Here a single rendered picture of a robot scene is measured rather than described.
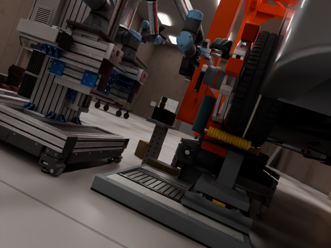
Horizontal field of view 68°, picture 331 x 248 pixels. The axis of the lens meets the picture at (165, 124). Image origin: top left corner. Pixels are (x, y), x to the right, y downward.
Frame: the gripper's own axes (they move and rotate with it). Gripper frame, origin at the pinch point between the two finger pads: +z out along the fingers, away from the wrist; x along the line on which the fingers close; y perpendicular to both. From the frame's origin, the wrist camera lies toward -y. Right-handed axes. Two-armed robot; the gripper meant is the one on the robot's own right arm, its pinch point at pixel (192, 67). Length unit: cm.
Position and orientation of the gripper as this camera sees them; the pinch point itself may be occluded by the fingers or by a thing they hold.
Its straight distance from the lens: 148.5
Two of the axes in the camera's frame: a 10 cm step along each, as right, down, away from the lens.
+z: 2.5, 0.8, 9.7
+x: -9.0, -3.5, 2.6
